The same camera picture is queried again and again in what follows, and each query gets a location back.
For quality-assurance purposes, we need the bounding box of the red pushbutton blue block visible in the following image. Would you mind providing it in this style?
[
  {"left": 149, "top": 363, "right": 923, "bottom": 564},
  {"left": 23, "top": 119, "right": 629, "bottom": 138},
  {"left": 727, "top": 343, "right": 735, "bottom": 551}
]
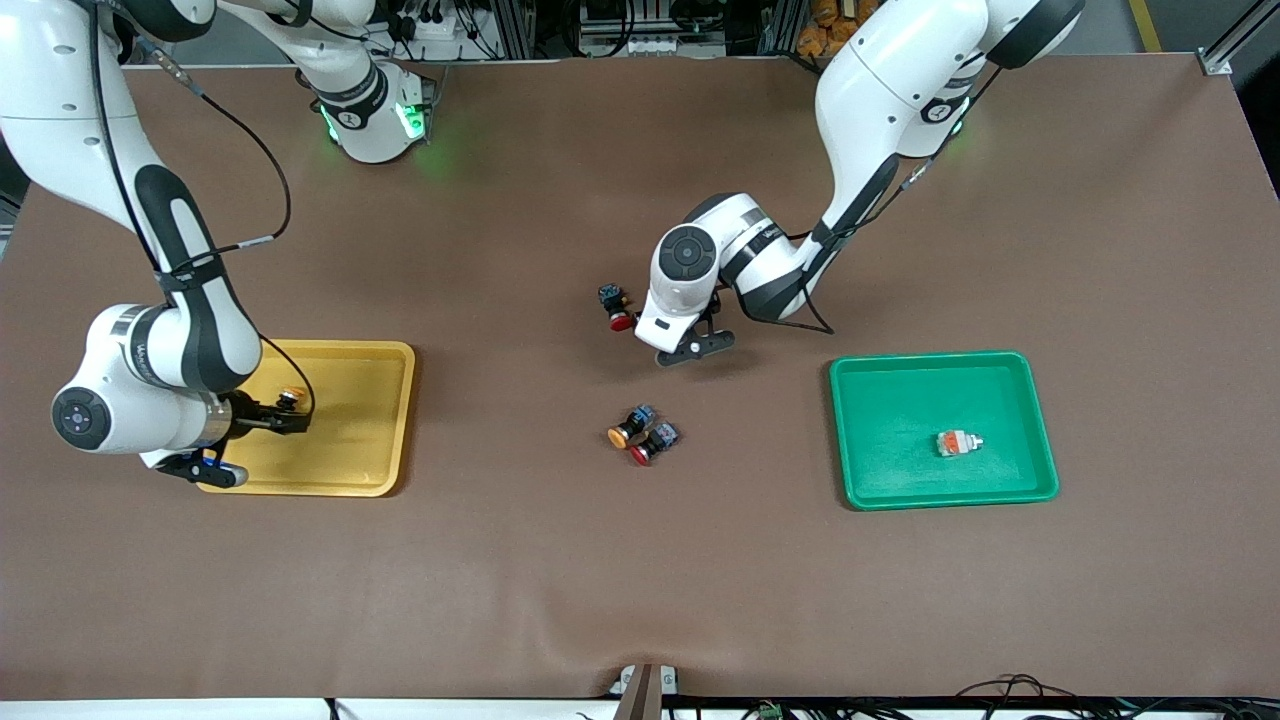
[{"left": 629, "top": 421, "right": 681, "bottom": 468}]

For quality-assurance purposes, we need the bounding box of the orange snack pile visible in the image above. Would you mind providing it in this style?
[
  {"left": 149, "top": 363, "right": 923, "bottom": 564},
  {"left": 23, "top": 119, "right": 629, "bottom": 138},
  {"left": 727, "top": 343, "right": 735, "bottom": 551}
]
[{"left": 795, "top": 0, "right": 881, "bottom": 58}]

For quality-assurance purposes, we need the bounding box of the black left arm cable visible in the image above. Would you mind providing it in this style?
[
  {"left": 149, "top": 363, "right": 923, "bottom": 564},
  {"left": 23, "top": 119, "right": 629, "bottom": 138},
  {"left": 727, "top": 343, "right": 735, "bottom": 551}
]
[{"left": 800, "top": 70, "right": 986, "bottom": 336}]

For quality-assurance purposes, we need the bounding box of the brown table mat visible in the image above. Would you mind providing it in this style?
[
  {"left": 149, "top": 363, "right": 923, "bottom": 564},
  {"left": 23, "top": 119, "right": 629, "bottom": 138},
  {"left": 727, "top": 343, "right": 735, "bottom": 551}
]
[{"left": 0, "top": 55, "right": 1280, "bottom": 701}]

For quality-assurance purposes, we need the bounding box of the aluminium frame profile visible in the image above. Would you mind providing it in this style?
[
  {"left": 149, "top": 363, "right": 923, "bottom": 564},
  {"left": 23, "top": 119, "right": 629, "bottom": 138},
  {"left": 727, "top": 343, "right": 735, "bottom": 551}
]
[{"left": 1200, "top": 0, "right": 1280, "bottom": 76}]

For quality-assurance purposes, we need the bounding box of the green plastic tray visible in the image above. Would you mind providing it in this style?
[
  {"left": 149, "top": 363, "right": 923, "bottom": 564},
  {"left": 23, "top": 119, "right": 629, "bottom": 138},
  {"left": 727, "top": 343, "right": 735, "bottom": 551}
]
[{"left": 829, "top": 351, "right": 1061, "bottom": 512}]

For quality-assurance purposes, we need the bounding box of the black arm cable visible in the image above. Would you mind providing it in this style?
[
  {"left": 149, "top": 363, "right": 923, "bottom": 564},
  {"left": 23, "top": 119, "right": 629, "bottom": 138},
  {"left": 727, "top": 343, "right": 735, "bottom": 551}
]
[
  {"left": 800, "top": 70, "right": 986, "bottom": 336},
  {"left": 88, "top": 0, "right": 317, "bottom": 421}
]

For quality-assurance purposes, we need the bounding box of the black cable bundle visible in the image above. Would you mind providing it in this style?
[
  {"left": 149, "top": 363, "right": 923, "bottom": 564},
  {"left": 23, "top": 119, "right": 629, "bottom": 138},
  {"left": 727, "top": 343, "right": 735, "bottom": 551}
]
[{"left": 945, "top": 673, "right": 1280, "bottom": 720}]

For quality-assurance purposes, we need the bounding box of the brown post metal bracket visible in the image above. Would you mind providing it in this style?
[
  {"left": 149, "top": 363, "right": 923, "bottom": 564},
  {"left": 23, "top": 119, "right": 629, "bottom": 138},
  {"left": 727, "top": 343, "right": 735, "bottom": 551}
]
[{"left": 608, "top": 662, "right": 681, "bottom": 720}]

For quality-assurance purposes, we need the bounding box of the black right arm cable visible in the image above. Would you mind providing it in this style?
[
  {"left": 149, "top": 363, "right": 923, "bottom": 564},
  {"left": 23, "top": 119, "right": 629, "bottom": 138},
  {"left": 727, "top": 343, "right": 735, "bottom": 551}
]
[{"left": 88, "top": 0, "right": 317, "bottom": 421}]

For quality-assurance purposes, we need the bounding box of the red pushbutton black body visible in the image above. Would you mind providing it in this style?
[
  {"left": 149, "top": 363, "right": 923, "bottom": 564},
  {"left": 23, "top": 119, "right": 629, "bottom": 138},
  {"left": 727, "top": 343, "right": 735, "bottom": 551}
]
[{"left": 597, "top": 284, "right": 636, "bottom": 333}]

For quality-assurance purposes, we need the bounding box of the white power strip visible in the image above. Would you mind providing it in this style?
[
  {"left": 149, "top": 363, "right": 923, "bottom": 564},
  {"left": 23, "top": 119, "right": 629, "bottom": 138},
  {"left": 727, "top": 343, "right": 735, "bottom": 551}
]
[{"left": 578, "top": 33, "right": 683, "bottom": 58}]

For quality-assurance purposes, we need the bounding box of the yellow pushbutton blue block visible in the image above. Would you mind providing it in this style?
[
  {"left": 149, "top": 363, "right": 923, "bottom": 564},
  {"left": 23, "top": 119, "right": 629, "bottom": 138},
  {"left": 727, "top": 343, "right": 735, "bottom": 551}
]
[{"left": 607, "top": 404, "right": 658, "bottom": 449}]

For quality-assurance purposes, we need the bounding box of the yellow plastic tray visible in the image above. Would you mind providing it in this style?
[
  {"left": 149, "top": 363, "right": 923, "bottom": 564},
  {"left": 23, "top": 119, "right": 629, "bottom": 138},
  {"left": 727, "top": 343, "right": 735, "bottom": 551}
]
[{"left": 200, "top": 339, "right": 417, "bottom": 498}]

